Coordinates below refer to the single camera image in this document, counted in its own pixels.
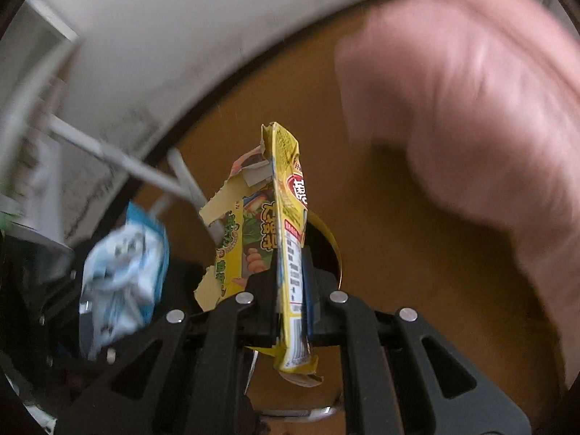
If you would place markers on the pink cloth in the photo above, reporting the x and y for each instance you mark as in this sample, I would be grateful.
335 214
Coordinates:
475 122

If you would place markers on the blue white wrapper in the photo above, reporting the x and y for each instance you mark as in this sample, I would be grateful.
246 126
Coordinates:
120 276

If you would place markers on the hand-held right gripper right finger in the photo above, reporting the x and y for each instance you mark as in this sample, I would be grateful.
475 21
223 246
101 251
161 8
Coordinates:
310 299

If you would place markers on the yellow snack box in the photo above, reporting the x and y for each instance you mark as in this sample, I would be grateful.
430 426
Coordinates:
290 217

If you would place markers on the yellow trash bin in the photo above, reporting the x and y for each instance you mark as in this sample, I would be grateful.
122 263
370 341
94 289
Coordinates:
334 247

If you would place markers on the white metal tube frame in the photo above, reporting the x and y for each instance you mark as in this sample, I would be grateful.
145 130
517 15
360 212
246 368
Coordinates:
136 170

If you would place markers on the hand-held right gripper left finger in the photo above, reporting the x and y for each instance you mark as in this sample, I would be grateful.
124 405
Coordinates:
260 299

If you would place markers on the chrome chair leg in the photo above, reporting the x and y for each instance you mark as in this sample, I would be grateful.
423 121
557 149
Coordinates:
294 412

